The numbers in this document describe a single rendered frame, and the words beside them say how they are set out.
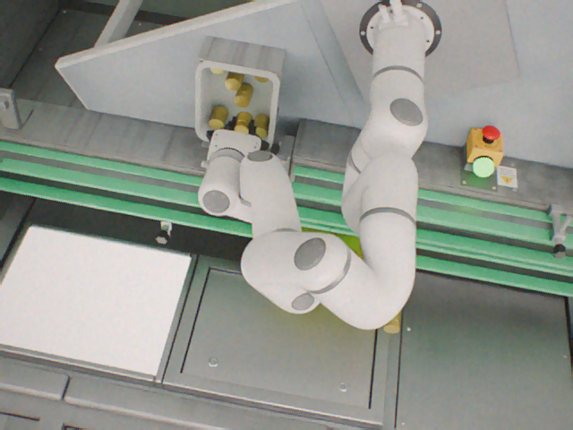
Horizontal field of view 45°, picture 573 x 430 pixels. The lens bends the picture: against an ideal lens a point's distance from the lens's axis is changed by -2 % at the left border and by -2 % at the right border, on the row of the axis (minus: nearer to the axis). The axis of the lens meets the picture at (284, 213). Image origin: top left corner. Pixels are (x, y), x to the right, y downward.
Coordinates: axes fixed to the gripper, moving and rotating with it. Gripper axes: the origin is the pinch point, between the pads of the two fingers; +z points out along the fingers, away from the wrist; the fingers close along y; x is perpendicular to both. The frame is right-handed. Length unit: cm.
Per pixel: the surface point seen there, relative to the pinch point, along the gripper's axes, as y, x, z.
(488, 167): 53, 4, -2
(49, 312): -34, -40, -27
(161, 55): -20.5, 9.8, 7.4
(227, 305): 4.4, -36.0, -16.7
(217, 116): -6.2, -0.9, 4.4
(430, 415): 53, -42, -32
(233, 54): -4.2, 16.2, 0.8
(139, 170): -21.6, -15.4, -1.2
